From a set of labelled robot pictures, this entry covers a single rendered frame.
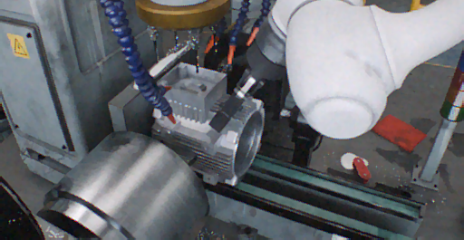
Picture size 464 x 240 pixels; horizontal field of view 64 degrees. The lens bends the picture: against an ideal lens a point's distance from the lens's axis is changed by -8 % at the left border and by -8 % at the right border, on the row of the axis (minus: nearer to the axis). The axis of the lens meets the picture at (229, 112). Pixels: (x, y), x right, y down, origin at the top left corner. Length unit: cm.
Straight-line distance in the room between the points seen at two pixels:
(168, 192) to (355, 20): 38
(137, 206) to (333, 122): 32
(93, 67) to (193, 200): 38
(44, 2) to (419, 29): 61
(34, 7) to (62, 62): 12
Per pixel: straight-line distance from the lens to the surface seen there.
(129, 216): 60
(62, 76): 84
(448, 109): 106
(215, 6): 72
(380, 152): 126
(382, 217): 97
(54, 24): 79
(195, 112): 83
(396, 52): 45
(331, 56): 42
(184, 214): 66
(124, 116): 81
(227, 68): 104
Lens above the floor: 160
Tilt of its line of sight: 37 degrees down
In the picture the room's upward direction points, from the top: straight up
